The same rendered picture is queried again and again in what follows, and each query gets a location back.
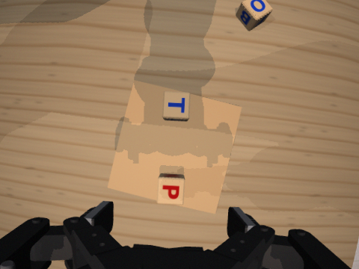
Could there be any wooden letter block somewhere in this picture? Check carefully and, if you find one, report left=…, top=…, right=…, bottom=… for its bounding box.
left=162, top=91, right=191, bottom=122
left=157, top=173, right=185, bottom=205
left=236, top=0, right=273, bottom=31

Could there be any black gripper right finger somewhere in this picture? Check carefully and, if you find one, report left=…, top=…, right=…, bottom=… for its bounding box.
left=189, top=207, right=351, bottom=269

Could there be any peach flat mat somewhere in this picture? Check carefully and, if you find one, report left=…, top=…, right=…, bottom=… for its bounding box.
left=108, top=80, right=242, bottom=214

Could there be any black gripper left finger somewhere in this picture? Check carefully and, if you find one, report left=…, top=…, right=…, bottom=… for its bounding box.
left=0, top=201, right=143, bottom=269

